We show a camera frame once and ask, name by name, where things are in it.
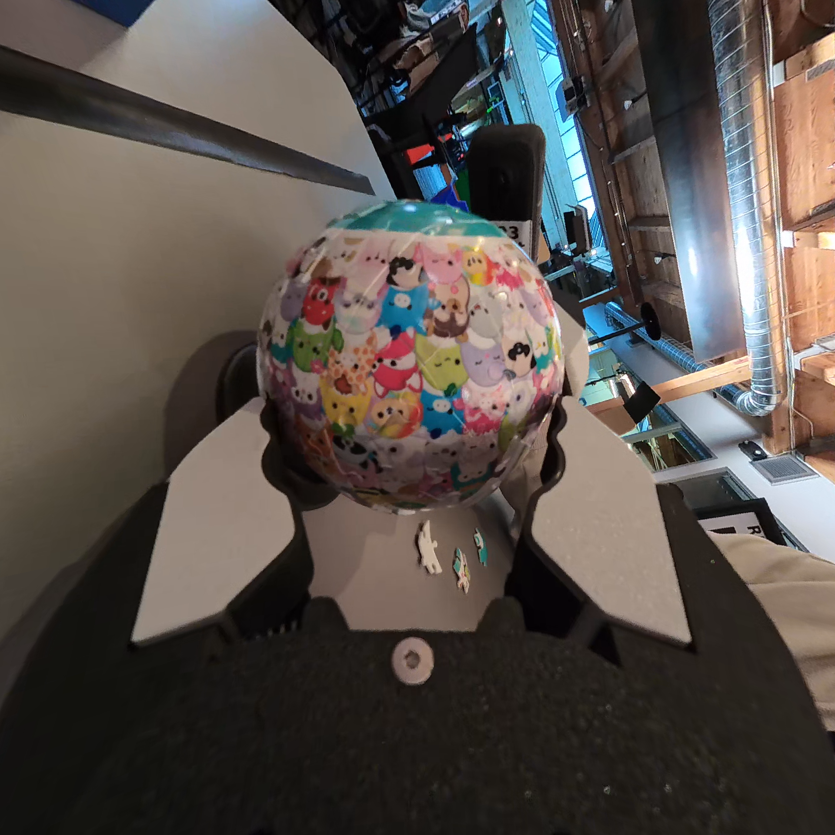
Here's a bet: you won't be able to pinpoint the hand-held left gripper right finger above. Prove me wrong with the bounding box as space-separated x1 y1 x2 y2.
508 395 694 648

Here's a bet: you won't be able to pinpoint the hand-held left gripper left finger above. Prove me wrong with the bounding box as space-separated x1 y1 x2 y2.
129 400 315 645

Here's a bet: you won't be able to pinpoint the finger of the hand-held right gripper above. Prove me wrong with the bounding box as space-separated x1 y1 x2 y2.
553 305 592 397

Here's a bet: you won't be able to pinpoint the colourful puzzle ball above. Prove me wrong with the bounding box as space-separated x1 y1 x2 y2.
257 199 565 516

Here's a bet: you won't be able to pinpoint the black ball stand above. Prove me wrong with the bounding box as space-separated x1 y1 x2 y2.
215 339 340 510

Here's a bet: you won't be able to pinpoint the white puzzle piece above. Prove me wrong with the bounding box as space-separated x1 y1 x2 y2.
416 520 444 576

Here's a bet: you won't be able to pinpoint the puzzle box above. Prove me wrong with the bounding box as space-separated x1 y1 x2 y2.
91 0 157 27

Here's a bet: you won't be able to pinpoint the blue plastic bin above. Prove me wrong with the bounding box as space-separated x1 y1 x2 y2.
427 183 472 215

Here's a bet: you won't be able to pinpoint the black round disc on rod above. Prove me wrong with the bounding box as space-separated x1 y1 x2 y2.
587 301 663 347

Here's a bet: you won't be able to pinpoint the black framed sign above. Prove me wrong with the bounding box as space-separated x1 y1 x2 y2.
695 499 790 545

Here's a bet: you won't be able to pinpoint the person's beige sweatshirt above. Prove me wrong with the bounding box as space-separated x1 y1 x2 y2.
708 531 835 731

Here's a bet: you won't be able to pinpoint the dark steel column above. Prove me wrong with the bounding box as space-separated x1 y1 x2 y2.
633 0 748 363

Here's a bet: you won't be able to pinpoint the ceiling vent grille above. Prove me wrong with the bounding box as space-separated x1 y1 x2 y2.
750 453 819 485

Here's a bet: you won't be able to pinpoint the silver ventilation duct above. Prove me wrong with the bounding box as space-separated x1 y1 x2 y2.
708 0 784 418
607 303 745 405

